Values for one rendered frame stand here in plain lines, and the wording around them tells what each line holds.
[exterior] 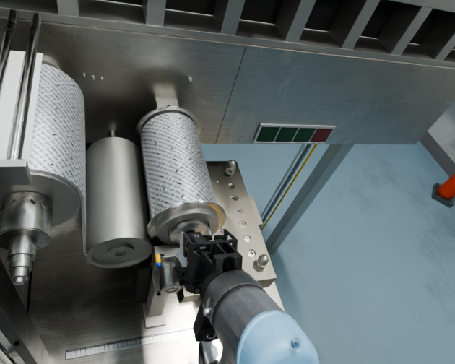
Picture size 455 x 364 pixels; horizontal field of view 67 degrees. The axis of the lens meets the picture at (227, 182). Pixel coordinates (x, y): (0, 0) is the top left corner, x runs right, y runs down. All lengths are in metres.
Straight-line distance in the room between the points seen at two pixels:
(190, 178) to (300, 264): 1.69
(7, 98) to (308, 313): 1.87
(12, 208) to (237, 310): 0.33
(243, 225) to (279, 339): 0.65
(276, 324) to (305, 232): 2.06
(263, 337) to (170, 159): 0.42
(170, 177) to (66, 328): 0.47
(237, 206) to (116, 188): 0.40
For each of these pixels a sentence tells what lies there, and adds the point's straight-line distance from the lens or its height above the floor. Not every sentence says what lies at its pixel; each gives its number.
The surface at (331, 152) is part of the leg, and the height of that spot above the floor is 0.91.
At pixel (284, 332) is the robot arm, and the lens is 0.35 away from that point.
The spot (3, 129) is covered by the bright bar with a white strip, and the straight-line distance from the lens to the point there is 0.54.
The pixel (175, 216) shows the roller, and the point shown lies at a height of 1.30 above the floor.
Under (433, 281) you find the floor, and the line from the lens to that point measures 2.80.
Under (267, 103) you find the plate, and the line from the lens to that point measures 0.92.
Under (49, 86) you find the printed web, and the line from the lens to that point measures 0.65.
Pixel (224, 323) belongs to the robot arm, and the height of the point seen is 1.44.
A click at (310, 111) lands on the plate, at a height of 1.27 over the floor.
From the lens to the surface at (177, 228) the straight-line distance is 0.62.
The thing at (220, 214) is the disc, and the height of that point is 1.28.
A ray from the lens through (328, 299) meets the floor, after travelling 2.24.
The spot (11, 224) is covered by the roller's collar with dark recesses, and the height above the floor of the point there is 1.37.
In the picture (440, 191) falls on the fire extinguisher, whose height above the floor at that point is 0.07.
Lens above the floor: 1.79
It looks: 47 degrees down
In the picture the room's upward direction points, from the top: 22 degrees clockwise
